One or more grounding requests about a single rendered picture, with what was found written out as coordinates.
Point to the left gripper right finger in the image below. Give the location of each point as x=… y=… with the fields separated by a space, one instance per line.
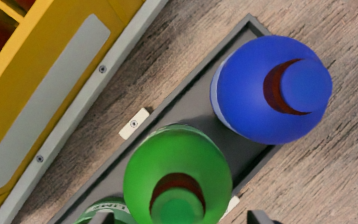
x=259 y=217

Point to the grey rectangular tray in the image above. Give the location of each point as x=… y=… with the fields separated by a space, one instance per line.
x=189 y=104

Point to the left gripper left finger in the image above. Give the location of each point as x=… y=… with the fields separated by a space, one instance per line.
x=103 y=218

